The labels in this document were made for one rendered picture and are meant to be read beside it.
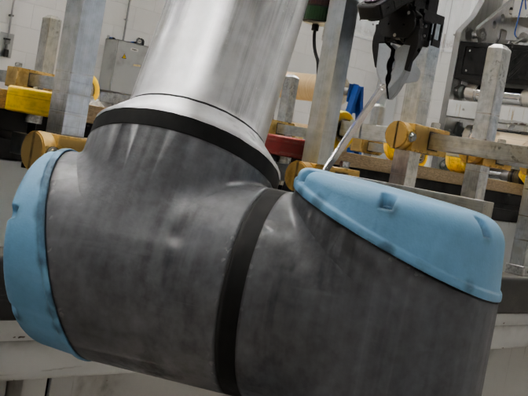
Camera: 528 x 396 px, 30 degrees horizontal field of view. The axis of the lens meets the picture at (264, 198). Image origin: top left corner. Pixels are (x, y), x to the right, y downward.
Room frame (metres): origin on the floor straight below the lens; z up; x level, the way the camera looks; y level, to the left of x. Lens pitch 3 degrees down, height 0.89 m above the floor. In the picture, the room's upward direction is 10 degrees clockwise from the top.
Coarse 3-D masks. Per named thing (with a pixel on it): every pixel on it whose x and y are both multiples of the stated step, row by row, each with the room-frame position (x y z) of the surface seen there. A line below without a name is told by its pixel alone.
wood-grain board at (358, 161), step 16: (0, 96) 1.38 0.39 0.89; (96, 112) 1.51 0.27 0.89; (336, 160) 1.94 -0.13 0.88; (352, 160) 1.98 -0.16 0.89; (368, 160) 2.02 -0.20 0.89; (384, 160) 2.06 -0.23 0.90; (416, 176) 2.15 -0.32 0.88; (432, 176) 2.20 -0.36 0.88; (448, 176) 2.24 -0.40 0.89; (512, 192) 2.46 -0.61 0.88
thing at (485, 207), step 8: (280, 168) 1.71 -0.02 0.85; (280, 176) 1.71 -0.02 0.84; (352, 176) 1.60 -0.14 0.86; (280, 184) 1.72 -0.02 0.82; (384, 184) 1.56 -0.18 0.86; (392, 184) 1.55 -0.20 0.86; (416, 192) 1.52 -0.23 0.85; (424, 192) 1.51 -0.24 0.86; (432, 192) 1.50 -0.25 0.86; (440, 192) 1.49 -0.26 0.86; (448, 200) 1.48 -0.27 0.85; (456, 200) 1.47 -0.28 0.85; (464, 200) 1.46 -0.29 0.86; (472, 200) 1.45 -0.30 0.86; (480, 200) 1.44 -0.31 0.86; (472, 208) 1.45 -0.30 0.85; (480, 208) 1.44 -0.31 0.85; (488, 208) 1.45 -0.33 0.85; (488, 216) 1.45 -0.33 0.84
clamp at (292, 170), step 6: (294, 162) 1.60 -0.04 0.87; (300, 162) 1.59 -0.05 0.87; (306, 162) 1.60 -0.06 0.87; (288, 168) 1.60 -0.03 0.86; (294, 168) 1.60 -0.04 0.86; (300, 168) 1.59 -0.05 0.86; (318, 168) 1.59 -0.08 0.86; (336, 168) 1.63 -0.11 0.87; (342, 168) 1.64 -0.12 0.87; (288, 174) 1.60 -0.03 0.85; (294, 174) 1.59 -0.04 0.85; (348, 174) 1.65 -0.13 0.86; (354, 174) 1.66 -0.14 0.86; (288, 180) 1.60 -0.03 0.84; (288, 186) 1.60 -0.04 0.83
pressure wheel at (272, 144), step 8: (272, 136) 1.70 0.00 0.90; (280, 136) 1.69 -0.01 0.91; (288, 136) 1.72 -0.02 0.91; (272, 144) 1.70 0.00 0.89; (280, 144) 1.69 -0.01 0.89; (288, 144) 1.69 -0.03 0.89; (296, 144) 1.69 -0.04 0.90; (304, 144) 1.70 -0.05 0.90; (272, 152) 1.70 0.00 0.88; (280, 152) 1.69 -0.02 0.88; (288, 152) 1.69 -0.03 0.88; (296, 152) 1.69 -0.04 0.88; (280, 160) 1.72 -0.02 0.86; (288, 160) 1.72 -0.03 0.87
